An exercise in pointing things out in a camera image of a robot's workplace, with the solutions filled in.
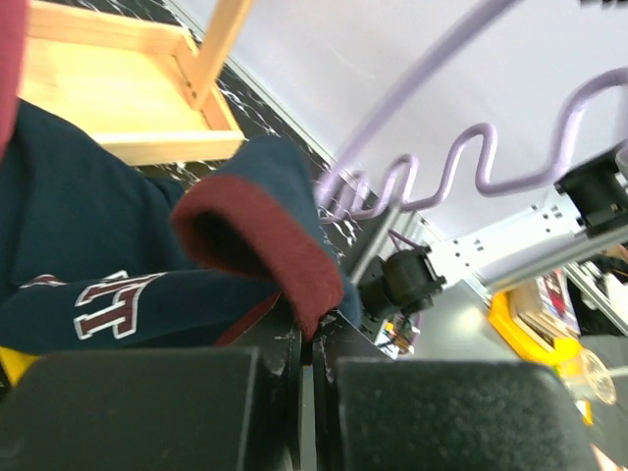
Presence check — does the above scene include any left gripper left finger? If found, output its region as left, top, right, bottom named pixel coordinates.
left=1, top=321, right=301, bottom=470

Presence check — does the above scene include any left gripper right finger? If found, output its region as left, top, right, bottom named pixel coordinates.
left=312, top=315, right=599, bottom=470

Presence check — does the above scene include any navy tank top maroon trim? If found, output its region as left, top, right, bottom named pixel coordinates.
left=1, top=102, right=362, bottom=355

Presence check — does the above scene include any lilac plastic hanger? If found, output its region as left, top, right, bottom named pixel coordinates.
left=316, top=0, right=628, bottom=222

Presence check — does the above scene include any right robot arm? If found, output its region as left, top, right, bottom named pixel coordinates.
left=351, top=143, right=627, bottom=318

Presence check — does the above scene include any yellow plastic tray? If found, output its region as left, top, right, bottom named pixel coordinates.
left=0, top=346, right=39, bottom=387

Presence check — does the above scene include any wooden clothes rack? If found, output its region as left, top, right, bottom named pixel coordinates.
left=20, top=1, right=252, bottom=166

